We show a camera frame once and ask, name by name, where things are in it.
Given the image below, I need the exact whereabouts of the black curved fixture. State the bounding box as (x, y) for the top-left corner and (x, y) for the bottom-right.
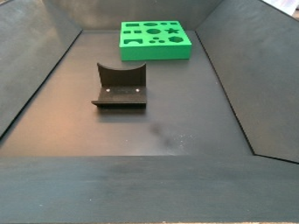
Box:
(91, 64), (147, 107)

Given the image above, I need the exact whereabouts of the green shape sorter block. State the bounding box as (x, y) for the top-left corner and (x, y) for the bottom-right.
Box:
(119, 21), (192, 61)

